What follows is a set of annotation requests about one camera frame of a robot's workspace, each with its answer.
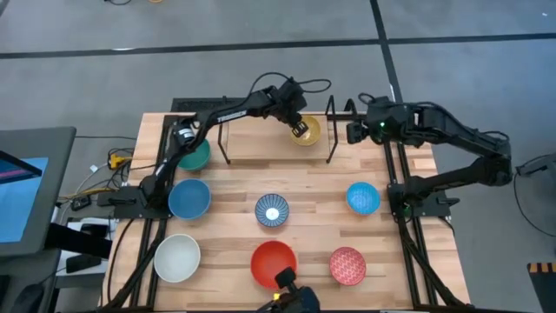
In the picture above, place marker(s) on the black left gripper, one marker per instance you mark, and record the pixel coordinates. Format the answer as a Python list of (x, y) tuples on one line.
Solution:
[(274, 104)]

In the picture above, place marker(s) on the black floor vent grate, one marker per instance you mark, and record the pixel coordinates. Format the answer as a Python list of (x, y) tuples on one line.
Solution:
[(191, 105)]

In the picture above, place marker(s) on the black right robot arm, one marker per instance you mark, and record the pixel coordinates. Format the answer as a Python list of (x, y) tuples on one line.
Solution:
[(456, 130)]

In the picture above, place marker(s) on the large dark blue bowl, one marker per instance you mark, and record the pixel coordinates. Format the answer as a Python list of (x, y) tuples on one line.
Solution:
[(191, 200)]

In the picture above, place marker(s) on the grey stand foot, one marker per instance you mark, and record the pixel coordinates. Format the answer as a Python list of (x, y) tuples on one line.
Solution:
[(536, 165)]

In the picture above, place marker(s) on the black aluminium table frame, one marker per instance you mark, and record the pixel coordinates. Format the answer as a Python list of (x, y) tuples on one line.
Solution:
[(388, 163)]

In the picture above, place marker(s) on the light blue patterned bowl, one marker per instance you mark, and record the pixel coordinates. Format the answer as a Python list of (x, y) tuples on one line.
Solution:
[(363, 198)]

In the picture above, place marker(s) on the yellow power plug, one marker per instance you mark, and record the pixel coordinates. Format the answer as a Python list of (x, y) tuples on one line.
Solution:
[(115, 161)]

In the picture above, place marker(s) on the red bowl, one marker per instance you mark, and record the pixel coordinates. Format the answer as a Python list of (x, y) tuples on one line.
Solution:
[(269, 261)]

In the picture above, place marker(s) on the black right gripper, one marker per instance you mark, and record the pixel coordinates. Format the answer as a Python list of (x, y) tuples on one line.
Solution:
[(384, 119)]

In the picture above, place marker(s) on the yellow bowl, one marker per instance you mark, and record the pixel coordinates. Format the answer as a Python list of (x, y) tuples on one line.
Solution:
[(313, 130)]

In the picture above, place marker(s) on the small black adapter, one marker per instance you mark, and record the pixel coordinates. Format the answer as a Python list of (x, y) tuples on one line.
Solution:
[(81, 203)]

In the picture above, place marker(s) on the black curved hook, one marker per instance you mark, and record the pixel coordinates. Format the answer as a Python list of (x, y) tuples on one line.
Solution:
[(349, 103)]

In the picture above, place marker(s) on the black yellow striped block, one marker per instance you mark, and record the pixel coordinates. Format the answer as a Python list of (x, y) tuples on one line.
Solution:
[(543, 287)]

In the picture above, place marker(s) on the black phone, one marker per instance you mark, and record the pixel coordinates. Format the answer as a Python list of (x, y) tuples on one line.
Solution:
[(82, 263)]

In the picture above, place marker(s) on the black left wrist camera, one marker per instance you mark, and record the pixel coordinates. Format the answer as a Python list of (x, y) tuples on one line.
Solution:
[(292, 93)]

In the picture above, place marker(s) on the green bowl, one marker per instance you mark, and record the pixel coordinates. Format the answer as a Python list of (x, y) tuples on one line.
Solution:
[(197, 158)]

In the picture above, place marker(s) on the grey monitor with blue screen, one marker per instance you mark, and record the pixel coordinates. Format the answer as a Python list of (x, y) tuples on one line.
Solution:
[(26, 195)]

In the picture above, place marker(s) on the black device with yellow light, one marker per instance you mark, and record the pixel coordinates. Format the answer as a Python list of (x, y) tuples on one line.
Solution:
[(291, 300)]

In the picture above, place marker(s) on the blue white striped bowl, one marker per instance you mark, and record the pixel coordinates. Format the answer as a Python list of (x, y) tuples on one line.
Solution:
[(272, 210)]

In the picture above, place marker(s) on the pink patterned bowl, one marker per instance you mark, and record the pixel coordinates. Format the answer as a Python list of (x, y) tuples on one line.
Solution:
[(347, 266)]

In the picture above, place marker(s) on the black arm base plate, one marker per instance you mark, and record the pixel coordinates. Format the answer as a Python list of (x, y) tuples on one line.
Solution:
[(434, 204), (117, 211)]

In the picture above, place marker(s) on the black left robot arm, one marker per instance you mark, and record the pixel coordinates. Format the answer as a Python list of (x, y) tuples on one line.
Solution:
[(217, 115)]

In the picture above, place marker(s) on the white paper sheet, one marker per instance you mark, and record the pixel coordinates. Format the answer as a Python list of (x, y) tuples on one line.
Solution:
[(76, 225)]

